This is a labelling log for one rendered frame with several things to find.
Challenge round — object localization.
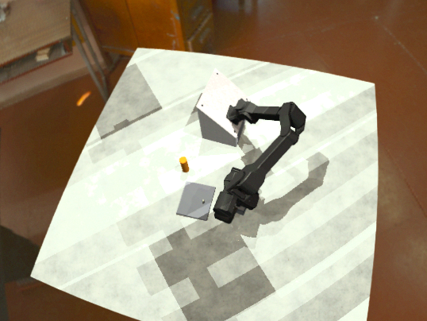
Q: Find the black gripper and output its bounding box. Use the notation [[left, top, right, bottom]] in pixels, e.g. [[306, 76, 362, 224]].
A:
[[214, 206, 238, 224]]

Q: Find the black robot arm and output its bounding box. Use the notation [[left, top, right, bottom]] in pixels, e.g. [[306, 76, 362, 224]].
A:
[[213, 99, 306, 217]]

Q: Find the orange cylinder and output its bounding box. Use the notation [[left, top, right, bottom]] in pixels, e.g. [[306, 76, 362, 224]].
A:
[[179, 157, 190, 172]]

